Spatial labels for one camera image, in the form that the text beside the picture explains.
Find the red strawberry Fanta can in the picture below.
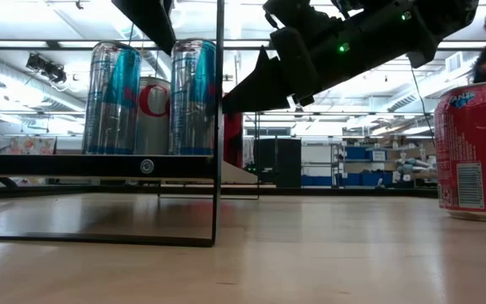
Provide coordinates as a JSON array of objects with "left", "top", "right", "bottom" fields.
[{"left": 433, "top": 81, "right": 486, "bottom": 223}]

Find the red Coca-Cola can white script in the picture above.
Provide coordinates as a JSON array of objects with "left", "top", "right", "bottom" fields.
[{"left": 222, "top": 111, "right": 245, "bottom": 169}]

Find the colourful poster board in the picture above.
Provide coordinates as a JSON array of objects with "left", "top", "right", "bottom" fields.
[{"left": 0, "top": 134, "right": 57, "bottom": 155}]

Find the black hanging fixture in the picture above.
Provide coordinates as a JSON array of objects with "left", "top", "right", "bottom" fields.
[{"left": 24, "top": 52, "right": 69, "bottom": 85}]

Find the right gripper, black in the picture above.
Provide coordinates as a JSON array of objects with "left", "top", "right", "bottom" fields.
[{"left": 221, "top": 10, "right": 417, "bottom": 114}]

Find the black cabinet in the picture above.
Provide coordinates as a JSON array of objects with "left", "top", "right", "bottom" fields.
[{"left": 252, "top": 137, "right": 303, "bottom": 189}]

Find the tall blue silver Red Bull can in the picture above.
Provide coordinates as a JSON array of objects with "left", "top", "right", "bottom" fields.
[
  {"left": 168, "top": 38, "right": 219, "bottom": 156},
  {"left": 81, "top": 41, "right": 143, "bottom": 156}
]

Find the silver Diet Coke can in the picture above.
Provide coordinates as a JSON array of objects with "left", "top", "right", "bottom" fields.
[{"left": 135, "top": 76, "right": 172, "bottom": 156}]

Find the wooden shelf with black frame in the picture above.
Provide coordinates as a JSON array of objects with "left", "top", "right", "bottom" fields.
[{"left": 0, "top": 0, "right": 261, "bottom": 248}]

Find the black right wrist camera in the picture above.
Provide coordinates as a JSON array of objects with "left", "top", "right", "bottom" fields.
[{"left": 262, "top": 0, "right": 324, "bottom": 43}]

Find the storage rack with blue bins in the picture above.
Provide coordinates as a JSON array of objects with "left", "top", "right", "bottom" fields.
[{"left": 301, "top": 141, "right": 438, "bottom": 189}]

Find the black aluminium table frame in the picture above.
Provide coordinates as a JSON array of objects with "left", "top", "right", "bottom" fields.
[{"left": 0, "top": 40, "right": 486, "bottom": 199}]

